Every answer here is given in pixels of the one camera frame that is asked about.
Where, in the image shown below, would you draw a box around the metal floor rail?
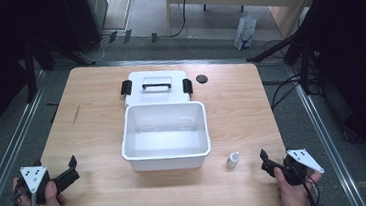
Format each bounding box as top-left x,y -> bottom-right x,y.
0,70 -> 59,206
287,62 -> 366,206

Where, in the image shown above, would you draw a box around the white floor cable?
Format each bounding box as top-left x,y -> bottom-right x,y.
77,35 -> 112,65

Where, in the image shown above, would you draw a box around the person's right hand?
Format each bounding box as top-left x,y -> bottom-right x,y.
272,162 -> 325,206

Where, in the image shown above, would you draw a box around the black floor cables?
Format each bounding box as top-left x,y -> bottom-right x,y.
258,36 -> 310,112

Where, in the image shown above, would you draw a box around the dark cabinet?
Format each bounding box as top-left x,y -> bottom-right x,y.
60,0 -> 114,55

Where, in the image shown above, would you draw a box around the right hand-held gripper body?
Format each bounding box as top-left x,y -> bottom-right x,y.
280,146 -> 326,187

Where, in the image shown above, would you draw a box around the black round table grommet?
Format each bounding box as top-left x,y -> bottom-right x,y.
195,74 -> 209,85

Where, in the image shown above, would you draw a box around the white paper bag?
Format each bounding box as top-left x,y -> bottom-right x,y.
230,11 -> 261,51

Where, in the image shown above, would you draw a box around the black metal stand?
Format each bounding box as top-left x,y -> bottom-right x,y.
19,32 -> 100,105
244,20 -> 325,100

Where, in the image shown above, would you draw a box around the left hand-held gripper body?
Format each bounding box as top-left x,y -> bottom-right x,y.
18,162 -> 59,206

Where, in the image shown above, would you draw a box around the small white bottle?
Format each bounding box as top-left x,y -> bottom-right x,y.
225,151 -> 242,170

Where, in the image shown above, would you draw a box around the black hanging cable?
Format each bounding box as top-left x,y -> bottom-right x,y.
164,0 -> 193,39

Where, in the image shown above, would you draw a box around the white plastic storage box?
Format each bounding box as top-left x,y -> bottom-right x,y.
117,97 -> 214,175

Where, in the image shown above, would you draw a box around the white lid with black handle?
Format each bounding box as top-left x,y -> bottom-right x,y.
118,66 -> 195,109

